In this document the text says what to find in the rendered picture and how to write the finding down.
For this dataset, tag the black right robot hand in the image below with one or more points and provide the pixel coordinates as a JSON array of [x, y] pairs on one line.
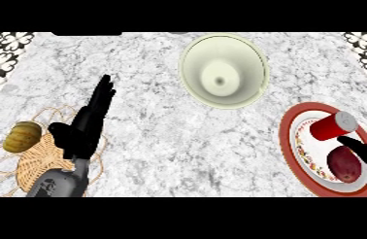
[[356, 146]]

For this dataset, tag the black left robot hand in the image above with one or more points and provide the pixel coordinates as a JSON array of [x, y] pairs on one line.
[[86, 126]]

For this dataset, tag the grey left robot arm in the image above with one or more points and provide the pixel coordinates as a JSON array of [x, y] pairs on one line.
[[63, 181]]

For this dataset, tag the red can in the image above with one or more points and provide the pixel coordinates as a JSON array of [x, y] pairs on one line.
[[332, 126]]

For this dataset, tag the red rimmed floral plate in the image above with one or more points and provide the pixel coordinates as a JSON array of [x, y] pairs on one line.
[[306, 145]]

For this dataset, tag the pale green bowl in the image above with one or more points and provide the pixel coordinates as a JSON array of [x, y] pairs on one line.
[[223, 71]]

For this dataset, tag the yellow green squash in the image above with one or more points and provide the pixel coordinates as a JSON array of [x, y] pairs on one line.
[[23, 136]]

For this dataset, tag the woven wicker placemat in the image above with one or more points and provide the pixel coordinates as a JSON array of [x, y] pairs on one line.
[[39, 158]]

